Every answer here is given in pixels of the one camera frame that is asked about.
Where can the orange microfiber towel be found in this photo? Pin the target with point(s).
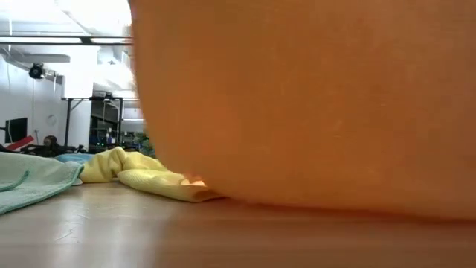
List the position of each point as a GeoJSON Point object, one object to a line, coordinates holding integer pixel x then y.
{"type": "Point", "coordinates": [297, 111]}

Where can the yellow microfiber towel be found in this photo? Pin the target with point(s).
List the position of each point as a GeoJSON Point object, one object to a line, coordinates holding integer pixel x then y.
{"type": "Point", "coordinates": [148, 178]}

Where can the green microfiber towel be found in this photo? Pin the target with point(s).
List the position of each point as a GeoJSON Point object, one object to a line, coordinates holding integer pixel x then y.
{"type": "Point", "coordinates": [33, 178]}

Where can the blue microfiber towel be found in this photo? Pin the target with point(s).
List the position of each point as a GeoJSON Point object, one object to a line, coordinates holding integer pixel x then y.
{"type": "Point", "coordinates": [74, 158]}

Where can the person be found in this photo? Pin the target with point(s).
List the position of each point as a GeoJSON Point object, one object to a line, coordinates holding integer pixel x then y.
{"type": "Point", "coordinates": [50, 145]}

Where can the black ceiling spotlight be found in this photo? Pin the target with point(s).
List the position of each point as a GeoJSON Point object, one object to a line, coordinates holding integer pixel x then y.
{"type": "Point", "coordinates": [36, 70]}

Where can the red strip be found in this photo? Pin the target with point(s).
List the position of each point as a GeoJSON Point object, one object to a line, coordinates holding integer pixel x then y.
{"type": "Point", "coordinates": [20, 143]}

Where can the black monitor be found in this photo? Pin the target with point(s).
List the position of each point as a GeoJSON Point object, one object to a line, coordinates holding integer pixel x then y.
{"type": "Point", "coordinates": [16, 130]}

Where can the black station frame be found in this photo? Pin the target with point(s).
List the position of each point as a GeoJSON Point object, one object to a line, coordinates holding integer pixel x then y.
{"type": "Point", "coordinates": [106, 111]}

